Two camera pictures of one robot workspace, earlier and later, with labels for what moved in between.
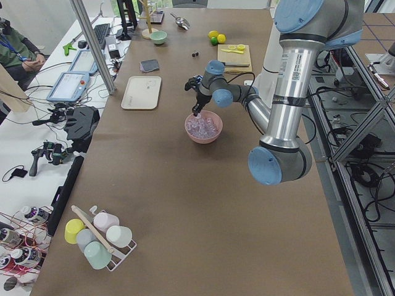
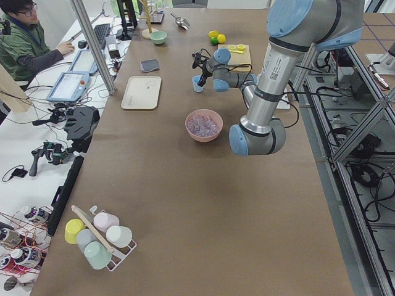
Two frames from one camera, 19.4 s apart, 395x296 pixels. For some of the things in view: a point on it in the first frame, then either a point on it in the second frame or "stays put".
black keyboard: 101,31 stays put
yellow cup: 72,227 stays put
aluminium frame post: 82,17 stays put
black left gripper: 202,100 -> 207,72
